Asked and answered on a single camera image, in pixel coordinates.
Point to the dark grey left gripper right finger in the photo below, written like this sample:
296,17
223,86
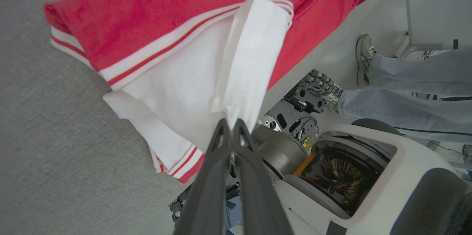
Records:
254,198

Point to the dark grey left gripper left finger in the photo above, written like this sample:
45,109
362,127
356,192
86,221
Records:
210,190

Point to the red white printed jersey shirt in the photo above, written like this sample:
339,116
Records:
184,80

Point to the white robot base shell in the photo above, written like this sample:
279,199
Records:
405,154

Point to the grey metal robot cylinder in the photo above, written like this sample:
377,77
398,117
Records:
280,150

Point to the black robot chassis mechanism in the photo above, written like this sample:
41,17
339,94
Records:
306,98

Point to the white sneaker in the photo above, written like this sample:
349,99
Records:
364,54
333,94

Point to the light blue jeans leg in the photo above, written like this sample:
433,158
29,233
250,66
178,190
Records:
424,74
405,113

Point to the white board on grey stand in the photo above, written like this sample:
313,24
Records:
442,6

